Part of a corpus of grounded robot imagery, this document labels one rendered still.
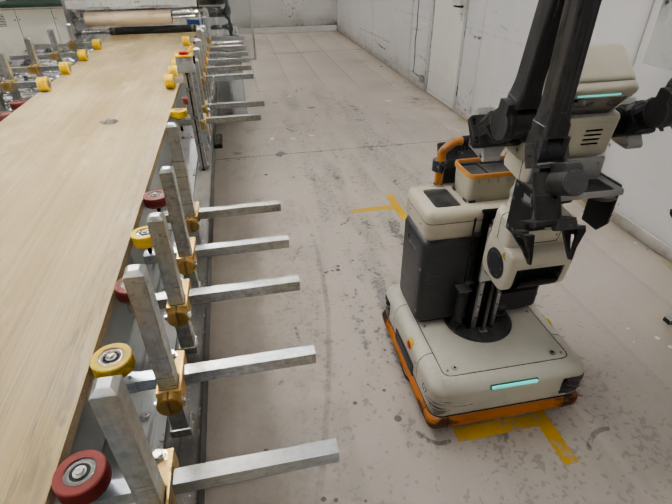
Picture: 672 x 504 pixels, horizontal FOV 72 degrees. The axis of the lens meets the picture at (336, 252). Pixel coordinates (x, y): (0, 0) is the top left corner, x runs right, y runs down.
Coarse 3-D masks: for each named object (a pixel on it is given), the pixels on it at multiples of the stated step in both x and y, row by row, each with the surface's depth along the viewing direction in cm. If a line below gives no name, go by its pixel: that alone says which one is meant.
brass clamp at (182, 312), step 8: (184, 280) 121; (184, 288) 118; (168, 304) 113; (184, 304) 113; (168, 312) 112; (176, 312) 110; (184, 312) 111; (168, 320) 111; (176, 320) 112; (184, 320) 112
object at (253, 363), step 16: (272, 352) 102; (288, 352) 102; (304, 352) 102; (192, 368) 99; (208, 368) 99; (224, 368) 99; (240, 368) 100; (256, 368) 101; (272, 368) 102; (128, 384) 95; (144, 384) 97
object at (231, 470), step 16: (288, 448) 82; (304, 448) 82; (320, 448) 82; (336, 448) 82; (208, 464) 79; (224, 464) 79; (240, 464) 79; (256, 464) 79; (272, 464) 79; (288, 464) 80; (304, 464) 81; (320, 464) 82; (112, 480) 77; (176, 480) 77; (192, 480) 77; (208, 480) 78; (224, 480) 79; (240, 480) 80; (112, 496) 75; (128, 496) 76
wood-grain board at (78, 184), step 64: (128, 64) 335; (0, 128) 215; (64, 128) 215; (128, 128) 214; (0, 192) 158; (64, 192) 157; (128, 192) 157; (0, 256) 125; (64, 256) 124; (128, 256) 128; (0, 320) 103; (64, 320) 103; (0, 384) 88; (64, 384) 88; (0, 448) 76; (64, 448) 77
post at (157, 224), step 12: (156, 216) 100; (156, 228) 101; (168, 228) 105; (156, 240) 102; (168, 240) 103; (156, 252) 104; (168, 252) 104; (168, 264) 106; (168, 276) 108; (168, 288) 109; (180, 288) 111; (168, 300) 111; (180, 300) 112; (180, 336) 118; (192, 336) 120
